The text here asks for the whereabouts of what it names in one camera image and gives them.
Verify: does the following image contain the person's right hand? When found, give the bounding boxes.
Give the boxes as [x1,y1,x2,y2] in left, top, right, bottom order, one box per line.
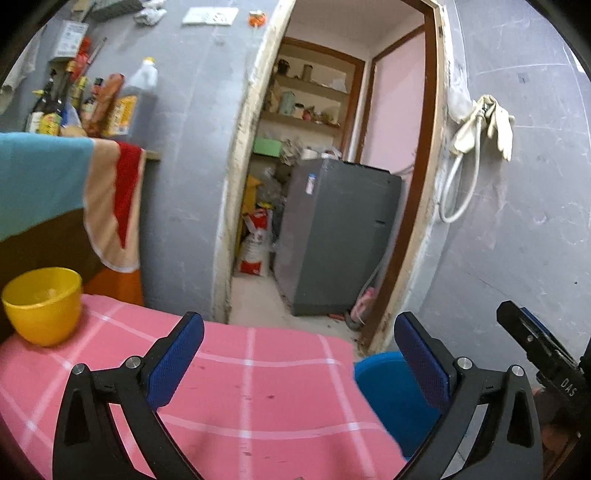
[532,387,580,479]

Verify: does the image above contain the blue plastic bucket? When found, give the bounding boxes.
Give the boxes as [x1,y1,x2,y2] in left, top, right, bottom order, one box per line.
[353,351,441,459]

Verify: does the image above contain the yellow plastic bowl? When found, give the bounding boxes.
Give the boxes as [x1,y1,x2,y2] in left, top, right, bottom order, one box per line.
[1,267,82,347]

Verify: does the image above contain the pink checked tablecloth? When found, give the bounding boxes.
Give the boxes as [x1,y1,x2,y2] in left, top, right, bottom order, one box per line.
[1,295,405,479]

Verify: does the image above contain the white rubber gloves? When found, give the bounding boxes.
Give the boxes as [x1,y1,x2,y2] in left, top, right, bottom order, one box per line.
[451,94,515,161]

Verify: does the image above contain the grey washing machine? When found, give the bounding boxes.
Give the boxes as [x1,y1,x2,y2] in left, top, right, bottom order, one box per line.
[273,159,403,316]

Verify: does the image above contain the red white rice sack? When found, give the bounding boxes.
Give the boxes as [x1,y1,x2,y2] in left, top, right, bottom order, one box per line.
[238,208,271,277]

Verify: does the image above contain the teal orange red towel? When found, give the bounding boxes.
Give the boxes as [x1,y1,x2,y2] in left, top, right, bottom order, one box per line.
[1,132,146,273]

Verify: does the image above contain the wooden shelf unit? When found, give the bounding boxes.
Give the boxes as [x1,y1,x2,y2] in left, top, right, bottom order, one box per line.
[256,36,366,158]

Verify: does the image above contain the green box on shelf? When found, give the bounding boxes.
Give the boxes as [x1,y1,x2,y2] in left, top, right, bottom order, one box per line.
[252,137,283,158]

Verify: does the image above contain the orange snack bag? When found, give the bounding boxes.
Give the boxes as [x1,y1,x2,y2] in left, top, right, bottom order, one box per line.
[86,73,124,138]

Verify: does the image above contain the large oil jug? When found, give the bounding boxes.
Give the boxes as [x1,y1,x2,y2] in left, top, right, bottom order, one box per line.
[103,57,158,146]

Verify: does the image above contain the hanging beige cloth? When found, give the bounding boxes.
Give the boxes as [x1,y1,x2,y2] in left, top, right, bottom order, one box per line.
[0,26,46,115]

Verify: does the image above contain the white hose loop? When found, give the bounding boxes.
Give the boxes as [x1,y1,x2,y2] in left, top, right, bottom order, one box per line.
[438,110,484,225]

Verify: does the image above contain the white wall switch plate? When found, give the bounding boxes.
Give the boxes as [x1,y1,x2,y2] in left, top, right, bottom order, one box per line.
[181,7,239,26]

